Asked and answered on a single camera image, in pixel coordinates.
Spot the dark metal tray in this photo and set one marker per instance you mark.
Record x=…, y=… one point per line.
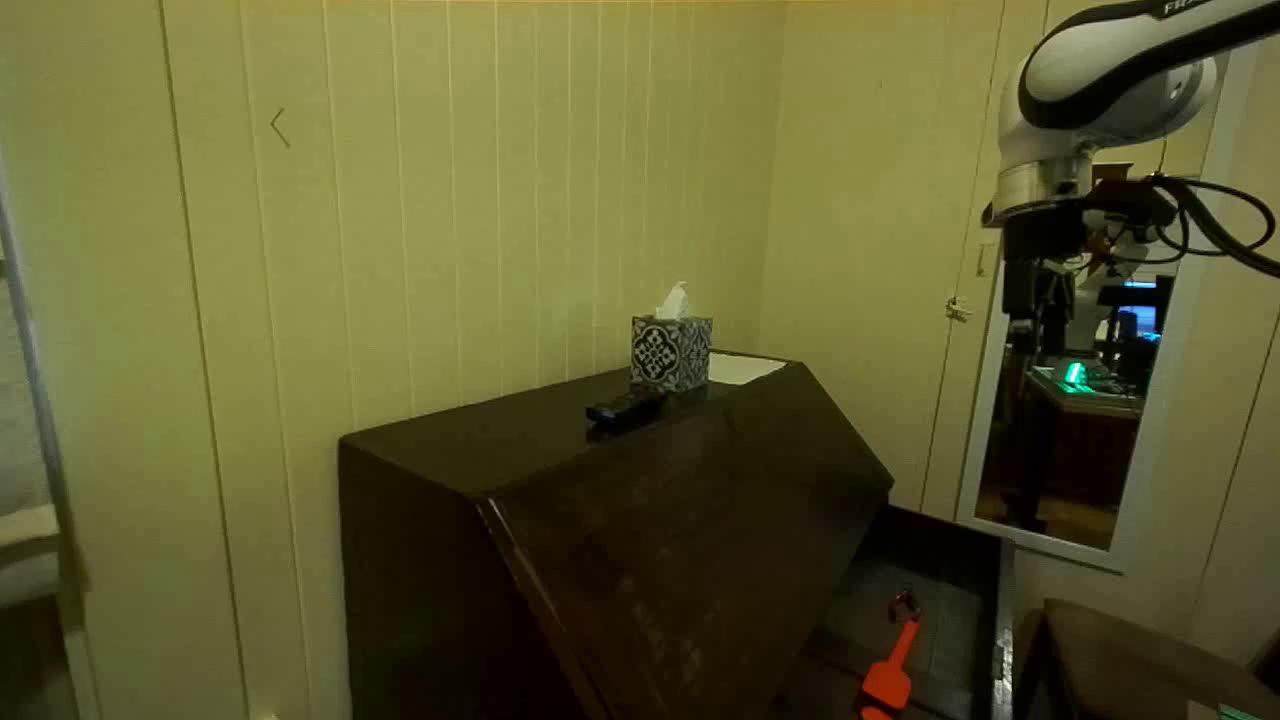
x=933, y=626

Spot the black remote control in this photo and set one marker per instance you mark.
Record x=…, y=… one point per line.
x=626, y=406

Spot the white framed mirror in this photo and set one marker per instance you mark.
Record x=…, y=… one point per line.
x=1072, y=426

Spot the white paper sheet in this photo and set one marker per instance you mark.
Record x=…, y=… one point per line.
x=743, y=364

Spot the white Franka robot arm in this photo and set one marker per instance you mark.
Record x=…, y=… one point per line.
x=1107, y=65

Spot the white tissue square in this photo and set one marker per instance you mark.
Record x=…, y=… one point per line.
x=675, y=303

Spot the white shelf frame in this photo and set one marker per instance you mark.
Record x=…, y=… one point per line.
x=34, y=532

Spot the blue patterned tissue box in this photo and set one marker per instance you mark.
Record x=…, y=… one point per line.
x=668, y=355

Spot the dark wooden desk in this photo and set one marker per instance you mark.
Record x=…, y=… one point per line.
x=641, y=532

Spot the brown wooden side table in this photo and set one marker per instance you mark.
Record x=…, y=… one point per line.
x=1146, y=667

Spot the orange clamp tool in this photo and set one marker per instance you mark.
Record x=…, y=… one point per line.
x=888, y=673

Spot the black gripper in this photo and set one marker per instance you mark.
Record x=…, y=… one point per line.
x=1041, y=262

